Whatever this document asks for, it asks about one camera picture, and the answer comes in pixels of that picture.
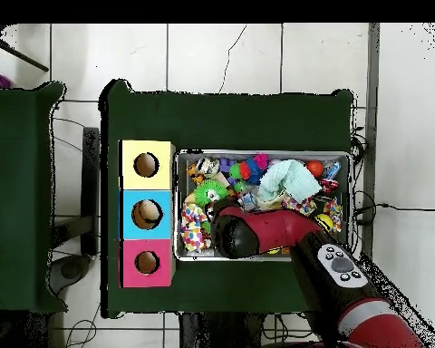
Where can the green fuzzy toy with eyes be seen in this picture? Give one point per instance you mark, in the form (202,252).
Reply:
(204,190)

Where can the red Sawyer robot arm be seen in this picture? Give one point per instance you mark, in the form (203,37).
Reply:
(275,228)

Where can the wooden box with three holes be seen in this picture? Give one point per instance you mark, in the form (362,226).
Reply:
(159,181)

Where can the multicolour fuzzy caterpillar toy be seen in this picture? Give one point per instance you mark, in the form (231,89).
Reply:
(248,168)

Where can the white multicolour dotted cloth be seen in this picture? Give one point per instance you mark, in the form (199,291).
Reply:
(192,228)

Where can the dark green tablecloth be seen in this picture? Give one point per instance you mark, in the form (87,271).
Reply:
(232,123)
(14,181)

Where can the mint green cloth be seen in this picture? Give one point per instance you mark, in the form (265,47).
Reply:
(297,179)

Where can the orange ball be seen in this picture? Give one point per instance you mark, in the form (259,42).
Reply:
(314,168)

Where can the yellow ball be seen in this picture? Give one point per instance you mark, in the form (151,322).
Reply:
(327,219)

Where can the grey rounded floor object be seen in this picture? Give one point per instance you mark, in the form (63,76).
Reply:
(70,270)

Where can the black tripod leg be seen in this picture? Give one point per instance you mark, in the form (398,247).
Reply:
(21,57)

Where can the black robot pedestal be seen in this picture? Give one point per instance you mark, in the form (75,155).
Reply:
(221,330)

